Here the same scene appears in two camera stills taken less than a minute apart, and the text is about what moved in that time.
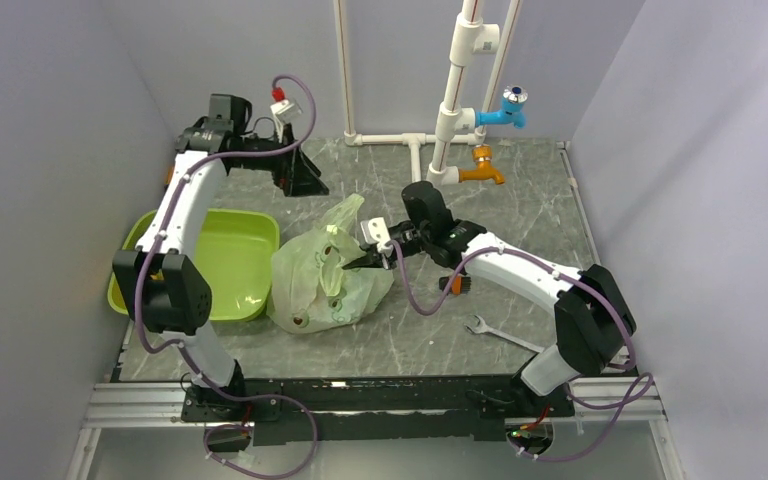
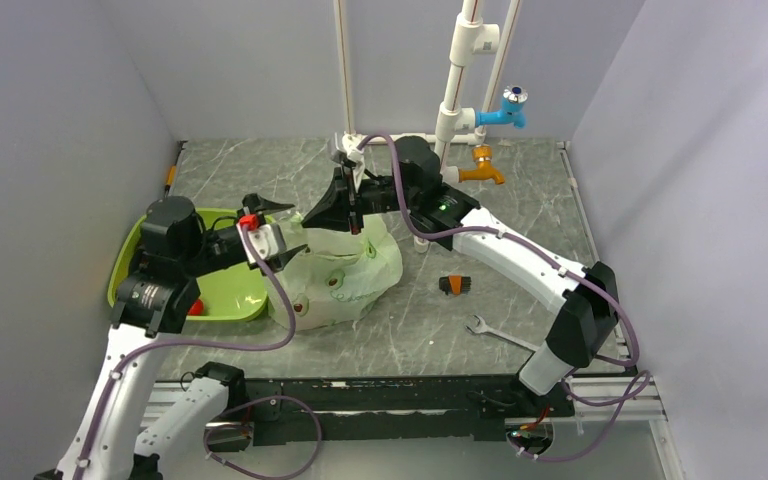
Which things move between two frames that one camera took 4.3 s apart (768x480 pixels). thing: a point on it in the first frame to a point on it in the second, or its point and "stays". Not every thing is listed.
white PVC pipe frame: (455, 125) stays
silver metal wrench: (482, 327) stays
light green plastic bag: (310, 288) stays
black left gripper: (300, 176) to (255, 201)
